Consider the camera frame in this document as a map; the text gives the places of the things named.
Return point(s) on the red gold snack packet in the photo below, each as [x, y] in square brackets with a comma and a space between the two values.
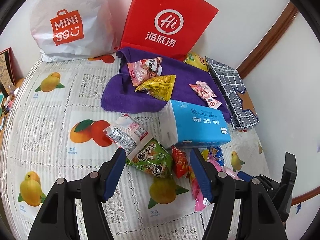
[180, 165]

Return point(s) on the small blue snack packet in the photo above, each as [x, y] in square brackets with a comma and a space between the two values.
[216, 155]

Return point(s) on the pink panda snack packet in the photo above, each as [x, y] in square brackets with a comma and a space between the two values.
[142, 70]

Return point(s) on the red paper bag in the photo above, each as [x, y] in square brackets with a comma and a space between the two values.
[160, 0]

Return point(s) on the fruit print tablecloth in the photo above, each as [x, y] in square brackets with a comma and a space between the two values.
[62, 100]

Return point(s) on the blue tissue pack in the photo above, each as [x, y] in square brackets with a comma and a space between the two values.
[200, 127]

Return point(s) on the yellow triangular snack packet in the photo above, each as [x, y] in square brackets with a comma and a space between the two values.
[160, 87]

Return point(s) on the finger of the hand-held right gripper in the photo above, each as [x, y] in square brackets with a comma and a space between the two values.
[243, 175]

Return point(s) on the green snack packet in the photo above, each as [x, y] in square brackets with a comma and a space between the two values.
[152, 160]

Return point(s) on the small pink bear snack packet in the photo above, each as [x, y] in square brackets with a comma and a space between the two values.
[203, 93]

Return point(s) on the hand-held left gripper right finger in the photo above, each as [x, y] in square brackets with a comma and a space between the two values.
[202, 177]

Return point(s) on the wooden door frame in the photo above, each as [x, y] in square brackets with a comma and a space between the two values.
[270, 37]

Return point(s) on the white plastic shopping bag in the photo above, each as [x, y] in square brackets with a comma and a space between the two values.
[75, 2]

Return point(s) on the patterned cover book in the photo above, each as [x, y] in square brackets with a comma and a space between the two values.
[6, 72]

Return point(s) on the wooden nightstand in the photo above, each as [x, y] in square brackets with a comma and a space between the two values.
[19, 82]

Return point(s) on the grey checked folded cloth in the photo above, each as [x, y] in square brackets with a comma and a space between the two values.
[230, 80]

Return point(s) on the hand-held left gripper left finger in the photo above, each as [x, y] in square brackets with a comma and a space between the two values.
[113, 177]

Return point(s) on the purple towel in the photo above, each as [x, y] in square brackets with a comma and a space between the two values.
[180, 80]

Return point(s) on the small pink white figurine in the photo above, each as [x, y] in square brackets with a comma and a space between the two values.
[11, 101]

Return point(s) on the yellow snack bag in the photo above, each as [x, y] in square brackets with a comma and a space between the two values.
[197, 61]

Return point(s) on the white red snack packet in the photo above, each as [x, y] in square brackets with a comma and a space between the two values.
[127, 135]

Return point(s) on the large pink yellow snack packet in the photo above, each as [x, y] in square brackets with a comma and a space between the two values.
[198, 197]

